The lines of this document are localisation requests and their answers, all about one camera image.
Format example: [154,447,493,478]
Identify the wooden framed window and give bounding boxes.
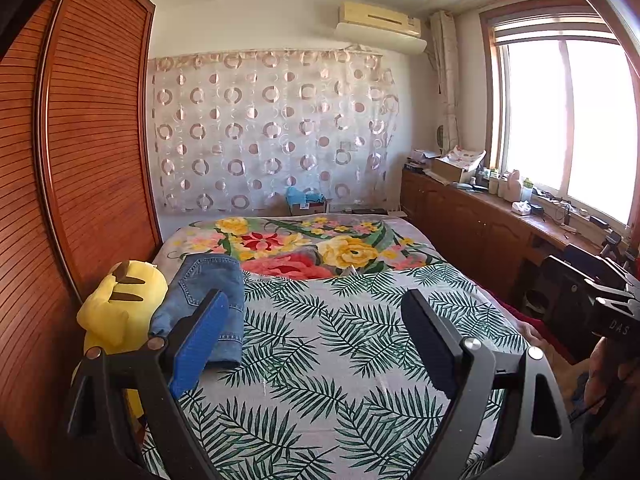
[480,0,640,231]

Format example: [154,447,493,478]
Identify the tied pale window curtain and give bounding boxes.
[430,10,461,151]

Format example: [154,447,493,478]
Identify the wooden slatted wardrobe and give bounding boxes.
[0,0,163,461]

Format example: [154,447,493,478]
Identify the yellow plush toy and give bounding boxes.
[72,260,168,421]

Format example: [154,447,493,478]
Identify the wooden cabinet row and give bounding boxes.
[400,167,640,321]

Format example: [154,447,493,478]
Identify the large open cardboard box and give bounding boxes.
[431,149,488,183]

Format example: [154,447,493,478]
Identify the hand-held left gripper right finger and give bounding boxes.
[401,287,576,480]

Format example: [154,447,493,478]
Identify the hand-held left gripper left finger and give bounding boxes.
[65,289,230,480]

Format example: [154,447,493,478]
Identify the blue denim pants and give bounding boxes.
[149,254,246,368]

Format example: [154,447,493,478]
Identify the red cloth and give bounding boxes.
[500,302,541,333]

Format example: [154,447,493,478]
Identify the circle print sheer curtain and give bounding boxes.
[147,49,401,213]

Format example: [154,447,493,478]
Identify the wall air conditioner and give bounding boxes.
[334,2,428,55]

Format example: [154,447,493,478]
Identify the floral blanket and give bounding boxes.
[152,215,446,281]

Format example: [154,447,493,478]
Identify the person's right hand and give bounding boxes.
[585,342,633,413]

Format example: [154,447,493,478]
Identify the blue cloth bundle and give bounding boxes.
[285,186,328,207]

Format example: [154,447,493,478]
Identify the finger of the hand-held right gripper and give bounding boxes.
[582,285,640,316]
[544,255,628,293]

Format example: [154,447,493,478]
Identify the white plastic jug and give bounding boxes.
[504,170,523,203]

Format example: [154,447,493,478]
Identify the small cardboard box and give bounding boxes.
[290,200,331,217]

